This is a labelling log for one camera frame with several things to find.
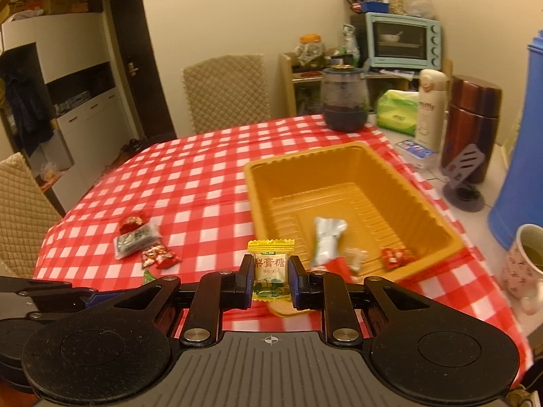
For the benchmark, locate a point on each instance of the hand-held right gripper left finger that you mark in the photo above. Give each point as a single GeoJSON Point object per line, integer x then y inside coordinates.
{"type": "Point", "coordinates": [249, 282]}

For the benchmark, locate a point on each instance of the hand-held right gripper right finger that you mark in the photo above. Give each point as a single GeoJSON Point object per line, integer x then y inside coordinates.
{"type": "Point", "coordinates": [295, 284]}

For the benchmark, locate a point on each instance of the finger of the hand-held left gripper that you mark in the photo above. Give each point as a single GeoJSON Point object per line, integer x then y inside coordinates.
{"type": "Point", "coordinates": [91, 299]}
{"type": "Point", "coordinates": [34, 285]}

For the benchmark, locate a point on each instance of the yellow candy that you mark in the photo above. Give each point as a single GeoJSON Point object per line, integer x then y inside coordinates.
{"type": "Point", "coordinates": [269, 263]}

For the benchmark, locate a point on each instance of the silver foil snack packet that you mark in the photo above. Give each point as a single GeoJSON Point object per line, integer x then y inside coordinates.
{"type": "Point", "coordinates": [326, 239]}

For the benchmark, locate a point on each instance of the clear grey black snack packet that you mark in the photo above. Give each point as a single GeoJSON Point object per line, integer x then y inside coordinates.
{"type": "Point", "coordinates": [135, 241]}

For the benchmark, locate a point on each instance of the red white printed snack packet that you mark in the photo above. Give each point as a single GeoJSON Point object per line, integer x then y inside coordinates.
{"type": "Point", "coordinates": [159, 256]}

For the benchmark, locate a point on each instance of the crinkled red snack packet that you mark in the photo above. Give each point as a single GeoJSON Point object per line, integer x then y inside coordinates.
{"type": "Point", "coordinates": [132, 221]}

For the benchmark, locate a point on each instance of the small red candy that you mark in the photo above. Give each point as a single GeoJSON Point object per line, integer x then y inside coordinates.
{"type": "Point", "coordinates": [396, 257]}

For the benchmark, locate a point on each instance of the yellow plastic tray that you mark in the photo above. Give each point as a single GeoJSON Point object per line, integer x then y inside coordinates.
{"type": "Point", "coordinates": [339, 169]}

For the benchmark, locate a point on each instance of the beige quilted chair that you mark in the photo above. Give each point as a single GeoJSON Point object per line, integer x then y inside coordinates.
{"type": "Point", "coordinates": [227, 93]}
{"type": "Point", "coordinates": [21, 212]}

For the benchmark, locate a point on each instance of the red white checkered tablecloth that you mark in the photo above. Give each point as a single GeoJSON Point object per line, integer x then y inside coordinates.
{"type": "Point", "coordinates": [191, 178]}

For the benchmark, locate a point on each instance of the row of shoes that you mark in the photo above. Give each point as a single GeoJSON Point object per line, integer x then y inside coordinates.
{"type": "Point", "coordinates": [129, 150]}

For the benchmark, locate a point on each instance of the blue white small pack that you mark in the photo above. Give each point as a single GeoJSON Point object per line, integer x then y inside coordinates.
{"type": "Point", "coordinates": [418, 152]}

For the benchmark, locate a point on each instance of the dark hanging clothes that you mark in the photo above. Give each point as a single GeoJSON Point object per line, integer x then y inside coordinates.
{"type": "Point", "coordinates": [23, 101]}

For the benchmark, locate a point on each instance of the dark glass jar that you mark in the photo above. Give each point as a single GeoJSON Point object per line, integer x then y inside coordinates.
{"type": "Point", "coordinates": [344, 101]}

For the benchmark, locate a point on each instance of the green tissue pack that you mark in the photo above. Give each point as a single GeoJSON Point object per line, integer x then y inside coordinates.
{"type": "Point", "coordinates": [396, 114]}

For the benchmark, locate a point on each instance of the grey phone stand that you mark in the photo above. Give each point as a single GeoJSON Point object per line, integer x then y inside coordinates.
{"type": "Point", "coordinates": [464, 165]}

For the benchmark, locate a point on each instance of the dark door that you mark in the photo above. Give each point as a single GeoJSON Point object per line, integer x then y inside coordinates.
{"type": "Point", "coordinates": [140, 93]}

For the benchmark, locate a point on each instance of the white thermos bottle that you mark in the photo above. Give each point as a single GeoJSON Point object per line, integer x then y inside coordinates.
{"type": "Point", "coordinates": [430, 110]}

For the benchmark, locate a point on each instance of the white patterned mug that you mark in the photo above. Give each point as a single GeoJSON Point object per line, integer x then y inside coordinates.
{"type": "Point", "coordinates": [519, 271]}

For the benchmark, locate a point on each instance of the plastic jar orange lid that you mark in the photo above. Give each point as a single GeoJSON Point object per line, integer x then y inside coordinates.
{"type": "Point", "coordinates": [310, 53]}

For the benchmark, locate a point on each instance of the brown metal thermos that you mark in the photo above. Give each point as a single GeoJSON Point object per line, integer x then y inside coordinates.
{"type": "Point", "coordinates": [471, 118]}

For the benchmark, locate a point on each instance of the clear green snack bag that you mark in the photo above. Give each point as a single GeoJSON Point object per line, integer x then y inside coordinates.
{"type": "Point", "coordinates": [350, 44]}

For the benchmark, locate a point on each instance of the white cabinet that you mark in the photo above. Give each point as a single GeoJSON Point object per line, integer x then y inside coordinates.
{"type": "Point", "coordinates": [76, 42]}

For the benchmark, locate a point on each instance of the blue thermos jug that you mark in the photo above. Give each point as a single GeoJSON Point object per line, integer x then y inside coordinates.
{"type": "Point", "coordinates": [521, 157]}

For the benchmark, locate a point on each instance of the white bowl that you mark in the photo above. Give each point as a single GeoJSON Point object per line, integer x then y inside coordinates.
{"type": "Point", "coordinates": [390, 37]}

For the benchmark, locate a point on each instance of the light blue toaster oven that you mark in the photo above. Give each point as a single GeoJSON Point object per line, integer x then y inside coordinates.
{"type": "Point", "coordinates": [432, 42]}

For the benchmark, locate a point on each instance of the brown cardboard box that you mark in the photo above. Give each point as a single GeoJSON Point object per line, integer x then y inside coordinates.
{"type": "Point", "coordinates": [63, 3]}

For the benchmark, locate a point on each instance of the blue box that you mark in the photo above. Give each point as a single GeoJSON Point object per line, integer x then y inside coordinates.
{"type": "Point", "coordinates": [375, 7]}

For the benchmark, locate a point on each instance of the clear jar of nuts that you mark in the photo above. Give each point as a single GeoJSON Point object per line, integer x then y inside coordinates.
{"type": "Point", "coordinates": [396, 4]}

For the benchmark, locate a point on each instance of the clear plastic bag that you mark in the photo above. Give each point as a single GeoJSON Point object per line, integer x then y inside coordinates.
{"type": "Point", "coordinates": [420, 8]}

